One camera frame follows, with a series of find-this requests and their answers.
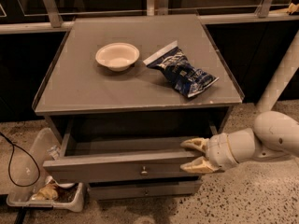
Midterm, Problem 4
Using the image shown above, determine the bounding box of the small packet in bin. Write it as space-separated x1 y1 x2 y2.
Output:
47 146 61 161

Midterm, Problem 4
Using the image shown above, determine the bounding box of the blue chip bag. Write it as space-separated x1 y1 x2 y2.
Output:
143 41 219 98

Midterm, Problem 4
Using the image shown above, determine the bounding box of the black cable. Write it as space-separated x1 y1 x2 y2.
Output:
0 132 41 188

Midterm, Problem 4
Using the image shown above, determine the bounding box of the yellow object on rail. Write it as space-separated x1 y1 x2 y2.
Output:
281 3 299 14

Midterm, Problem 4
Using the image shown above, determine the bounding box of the metal rail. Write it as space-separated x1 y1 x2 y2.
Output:
0 11 299 35

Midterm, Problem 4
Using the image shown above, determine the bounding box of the grey drawer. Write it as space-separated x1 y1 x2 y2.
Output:
88 178 201 201
44 115 218 186

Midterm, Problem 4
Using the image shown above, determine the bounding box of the grey drawer cabinet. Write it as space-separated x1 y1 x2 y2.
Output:
32 14 245 202

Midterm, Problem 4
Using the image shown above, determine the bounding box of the left metal bracket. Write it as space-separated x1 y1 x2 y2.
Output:
43 0 62 28

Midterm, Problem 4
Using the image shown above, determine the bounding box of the white bowl in bin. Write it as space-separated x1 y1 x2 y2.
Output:
45 175 75 189

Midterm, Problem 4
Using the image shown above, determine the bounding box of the white paper bowl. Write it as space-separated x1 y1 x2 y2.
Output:
95 43 140 72

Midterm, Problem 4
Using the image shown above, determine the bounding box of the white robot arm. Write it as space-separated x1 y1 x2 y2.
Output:
180 32 299 174

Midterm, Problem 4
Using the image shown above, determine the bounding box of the right metal bracket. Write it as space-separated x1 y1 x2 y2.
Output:
255 0 273 18

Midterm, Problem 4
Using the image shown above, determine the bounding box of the metal bracket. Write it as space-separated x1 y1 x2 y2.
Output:
255 0 273 18
43 0 62 28

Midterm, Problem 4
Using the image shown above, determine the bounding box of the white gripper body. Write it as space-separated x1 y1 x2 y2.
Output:
206 133 238 171

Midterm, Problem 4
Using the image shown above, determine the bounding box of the grey bottom drawer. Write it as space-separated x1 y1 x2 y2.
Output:
88 178 201 201

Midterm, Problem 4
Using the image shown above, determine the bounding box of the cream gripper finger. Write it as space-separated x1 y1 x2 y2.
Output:
180 137 209 153
180 156 219 174

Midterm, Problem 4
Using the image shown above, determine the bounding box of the grey top drawer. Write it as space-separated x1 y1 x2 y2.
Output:
44 115 218 186

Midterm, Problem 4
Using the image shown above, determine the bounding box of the clear plastic bin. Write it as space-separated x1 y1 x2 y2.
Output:
7 128 86 212

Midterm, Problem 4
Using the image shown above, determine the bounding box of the yellow crumpled wrapper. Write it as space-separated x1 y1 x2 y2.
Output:
32 184 59 201

